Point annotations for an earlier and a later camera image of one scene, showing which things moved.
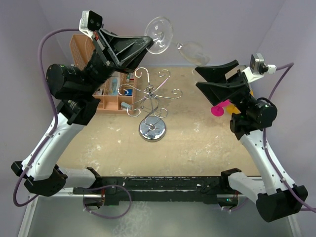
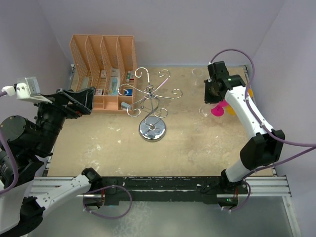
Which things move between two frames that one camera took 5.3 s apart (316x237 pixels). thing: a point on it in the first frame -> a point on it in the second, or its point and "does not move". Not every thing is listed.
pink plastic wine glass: [218, 110] does not move
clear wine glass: [160, 30] -> [205, 110]
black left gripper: [124, 52] -> [82, 101]
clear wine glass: [196, 75] does not move
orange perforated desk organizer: [116, 95] does not move
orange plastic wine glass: [231, 108] does not move
